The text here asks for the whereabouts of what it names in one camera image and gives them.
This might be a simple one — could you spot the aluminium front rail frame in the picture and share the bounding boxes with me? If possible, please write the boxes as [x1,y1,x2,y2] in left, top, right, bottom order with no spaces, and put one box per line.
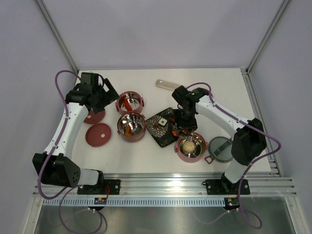
[32,172,298,197]

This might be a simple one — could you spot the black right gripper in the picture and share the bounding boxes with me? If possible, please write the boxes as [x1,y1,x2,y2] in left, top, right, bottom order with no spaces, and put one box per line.
[173,108,198,135]

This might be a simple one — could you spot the metal food tongs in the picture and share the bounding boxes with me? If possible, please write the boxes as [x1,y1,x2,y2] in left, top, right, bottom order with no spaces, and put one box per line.
[179,129,193,142]

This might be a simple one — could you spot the beige cutlery case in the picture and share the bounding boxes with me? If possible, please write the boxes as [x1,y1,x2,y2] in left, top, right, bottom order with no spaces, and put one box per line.
[155,79,180,92]

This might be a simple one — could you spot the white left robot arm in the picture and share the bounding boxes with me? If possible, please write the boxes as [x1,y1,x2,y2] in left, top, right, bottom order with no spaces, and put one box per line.
[32,72,119,194]

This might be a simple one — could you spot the grey transparent lid red handles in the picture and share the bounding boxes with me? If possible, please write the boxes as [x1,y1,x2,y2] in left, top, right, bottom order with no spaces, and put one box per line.
[204,136,233,164]

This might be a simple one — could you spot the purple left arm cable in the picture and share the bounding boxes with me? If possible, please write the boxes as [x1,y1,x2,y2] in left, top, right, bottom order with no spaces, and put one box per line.
[38,70,108,232]

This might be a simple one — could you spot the pink bowl back left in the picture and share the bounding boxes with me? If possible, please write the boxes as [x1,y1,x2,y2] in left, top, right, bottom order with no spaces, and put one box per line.
[115,91,145,115]

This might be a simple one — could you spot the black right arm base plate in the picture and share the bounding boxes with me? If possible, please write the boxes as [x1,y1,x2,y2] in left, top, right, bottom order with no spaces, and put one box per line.
[202,179,251,195]

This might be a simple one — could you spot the white steamed bun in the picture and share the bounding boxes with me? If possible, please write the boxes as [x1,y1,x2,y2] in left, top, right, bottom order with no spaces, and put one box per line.
[182,141,196,154]

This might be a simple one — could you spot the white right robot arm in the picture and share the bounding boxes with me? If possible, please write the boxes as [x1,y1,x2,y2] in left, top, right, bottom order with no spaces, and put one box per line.
[172,85,267,193]

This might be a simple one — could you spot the left aluminium post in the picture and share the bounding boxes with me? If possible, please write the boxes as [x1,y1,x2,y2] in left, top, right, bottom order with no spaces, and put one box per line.
[34,0,79,73]

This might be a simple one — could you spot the dark red lid right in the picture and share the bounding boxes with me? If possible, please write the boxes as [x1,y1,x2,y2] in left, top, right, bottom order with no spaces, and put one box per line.
[201,88,210,96]

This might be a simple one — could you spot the dark red lid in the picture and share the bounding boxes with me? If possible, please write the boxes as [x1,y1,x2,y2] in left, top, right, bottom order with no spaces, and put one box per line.
[201,88,210,96]
[85,123,112,147]

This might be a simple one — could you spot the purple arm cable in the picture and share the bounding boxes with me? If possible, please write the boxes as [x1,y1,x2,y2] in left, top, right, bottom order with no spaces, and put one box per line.
[38,70,108,232]
[187,82,282,230]

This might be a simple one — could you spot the dark red lid under arm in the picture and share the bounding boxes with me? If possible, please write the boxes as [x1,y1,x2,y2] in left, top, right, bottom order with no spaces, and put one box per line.
[83,110,105,124]

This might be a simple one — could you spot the slotted white cable duct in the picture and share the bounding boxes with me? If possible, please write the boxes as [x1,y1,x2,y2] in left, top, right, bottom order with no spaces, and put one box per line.
[43,196,225,207]

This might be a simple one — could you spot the white sushi cube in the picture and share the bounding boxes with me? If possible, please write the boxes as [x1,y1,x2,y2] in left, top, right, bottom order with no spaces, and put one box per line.
[158,117,168,126]

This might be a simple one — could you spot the right aluminium post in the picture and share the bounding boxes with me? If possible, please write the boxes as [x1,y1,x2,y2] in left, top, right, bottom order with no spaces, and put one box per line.
[246,0,292,75]

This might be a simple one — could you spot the aluminium post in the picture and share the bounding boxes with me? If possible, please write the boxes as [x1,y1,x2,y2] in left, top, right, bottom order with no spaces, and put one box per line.
[34,0,79,73]
[246,0,292,75]

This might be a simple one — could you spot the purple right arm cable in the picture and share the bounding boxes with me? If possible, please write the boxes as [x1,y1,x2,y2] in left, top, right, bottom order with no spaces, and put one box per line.
[187,82,282,230]

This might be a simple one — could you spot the pink bowl with handles right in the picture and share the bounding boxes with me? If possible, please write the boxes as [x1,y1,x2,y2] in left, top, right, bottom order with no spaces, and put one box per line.
[174,133,208,163]

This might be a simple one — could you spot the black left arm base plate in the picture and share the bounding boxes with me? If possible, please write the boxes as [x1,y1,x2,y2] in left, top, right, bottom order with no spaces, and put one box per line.
[77,179,121,195]

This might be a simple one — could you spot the red sausage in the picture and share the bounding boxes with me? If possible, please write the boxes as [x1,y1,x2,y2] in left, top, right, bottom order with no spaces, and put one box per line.
[123,97,133,111]

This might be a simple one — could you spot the black floral square plate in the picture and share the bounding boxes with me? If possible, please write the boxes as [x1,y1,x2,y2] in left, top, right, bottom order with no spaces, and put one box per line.
[145,107,181,148]

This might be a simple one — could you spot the dark red lid front left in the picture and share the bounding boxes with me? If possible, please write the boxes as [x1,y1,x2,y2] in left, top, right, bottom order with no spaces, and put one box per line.
[85,123,112,147]

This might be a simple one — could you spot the orange roasted meat piece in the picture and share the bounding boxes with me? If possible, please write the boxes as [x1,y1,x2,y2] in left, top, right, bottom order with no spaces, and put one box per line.
[124,125,134,136]

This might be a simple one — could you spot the dark pink bowl front left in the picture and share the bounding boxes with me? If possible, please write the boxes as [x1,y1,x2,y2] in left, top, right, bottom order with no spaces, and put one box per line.
[117,113,146,143]

